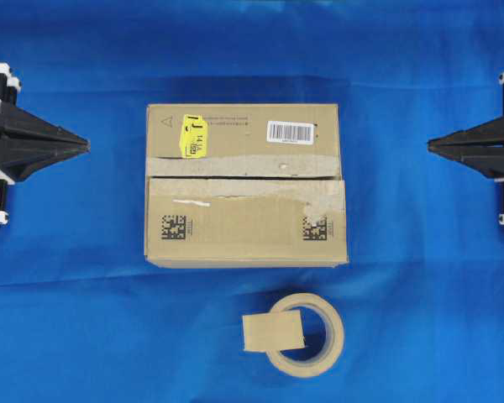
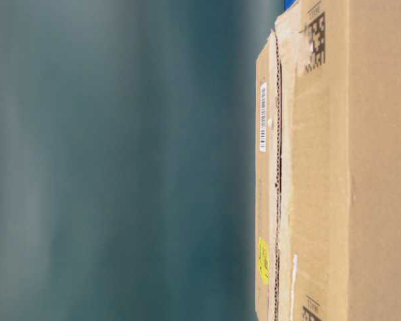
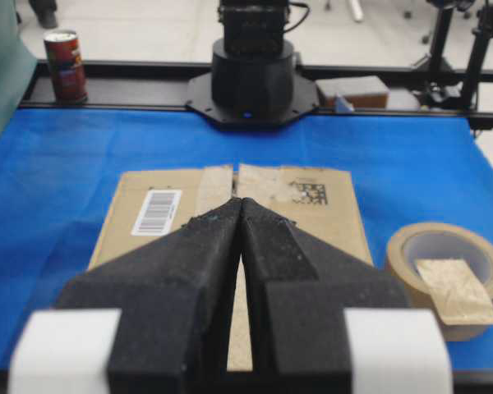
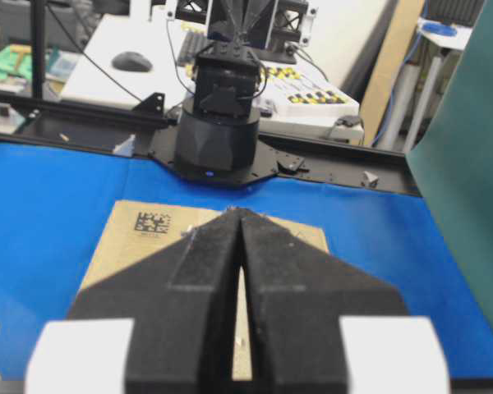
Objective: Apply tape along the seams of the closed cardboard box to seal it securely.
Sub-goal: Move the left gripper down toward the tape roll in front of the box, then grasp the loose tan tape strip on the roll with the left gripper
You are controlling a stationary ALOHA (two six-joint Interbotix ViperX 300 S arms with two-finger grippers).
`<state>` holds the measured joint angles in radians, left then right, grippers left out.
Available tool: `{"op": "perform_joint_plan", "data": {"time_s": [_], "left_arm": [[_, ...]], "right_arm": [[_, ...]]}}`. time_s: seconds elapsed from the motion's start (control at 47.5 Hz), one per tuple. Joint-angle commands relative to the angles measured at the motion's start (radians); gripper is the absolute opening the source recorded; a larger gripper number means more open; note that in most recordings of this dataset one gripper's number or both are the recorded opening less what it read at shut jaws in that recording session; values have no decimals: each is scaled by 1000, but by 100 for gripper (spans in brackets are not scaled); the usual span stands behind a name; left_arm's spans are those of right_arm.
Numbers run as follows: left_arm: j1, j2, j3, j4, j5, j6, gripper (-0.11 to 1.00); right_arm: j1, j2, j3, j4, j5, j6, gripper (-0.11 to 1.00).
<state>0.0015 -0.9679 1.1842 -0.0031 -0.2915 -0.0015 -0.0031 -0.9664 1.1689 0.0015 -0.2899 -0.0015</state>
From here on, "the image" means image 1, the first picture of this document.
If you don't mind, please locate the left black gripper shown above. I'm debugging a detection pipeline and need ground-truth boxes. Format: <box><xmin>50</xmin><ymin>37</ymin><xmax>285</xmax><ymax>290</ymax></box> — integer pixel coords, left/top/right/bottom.
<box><xmin>0</xmin><ymin>62</ymin><xmax>90</xmax><ymax>227</ymax></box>

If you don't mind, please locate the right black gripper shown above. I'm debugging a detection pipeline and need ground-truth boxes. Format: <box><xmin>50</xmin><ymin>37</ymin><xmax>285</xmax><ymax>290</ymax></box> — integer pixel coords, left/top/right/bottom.
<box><xmin>428</xmin><ymin>72</ymin><xmax>504</xmax><ymax>222</ymax></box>

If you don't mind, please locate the brown cardboard box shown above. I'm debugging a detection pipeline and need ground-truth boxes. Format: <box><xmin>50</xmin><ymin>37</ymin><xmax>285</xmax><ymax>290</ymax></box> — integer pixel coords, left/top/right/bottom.
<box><xmin>144</xmin><ymin>103</ymin><xmax>349</xmax><ymax>269</ymax></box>

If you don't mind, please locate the cut beige tape strip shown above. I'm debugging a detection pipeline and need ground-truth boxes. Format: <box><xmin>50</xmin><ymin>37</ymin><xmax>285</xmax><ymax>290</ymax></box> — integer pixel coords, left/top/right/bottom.
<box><xmin>242</xmin><ymin>310</ymin><xmax>305</xmax><ymax>353</ymax></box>

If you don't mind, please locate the beige masking tape roll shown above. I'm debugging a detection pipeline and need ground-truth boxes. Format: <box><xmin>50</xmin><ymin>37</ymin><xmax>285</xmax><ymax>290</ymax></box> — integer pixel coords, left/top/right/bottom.
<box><xmin>266</xmin><ymin>293</ymin><xmax>344</xmax><ymax>378</ymax></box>

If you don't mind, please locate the blue table cloth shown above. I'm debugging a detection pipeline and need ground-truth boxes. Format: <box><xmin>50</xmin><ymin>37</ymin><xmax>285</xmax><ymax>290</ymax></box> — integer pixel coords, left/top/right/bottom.
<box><xmin>0</xmin><ymin>1</ymin><xmax>504</xmax><ymax>402</ymax></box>

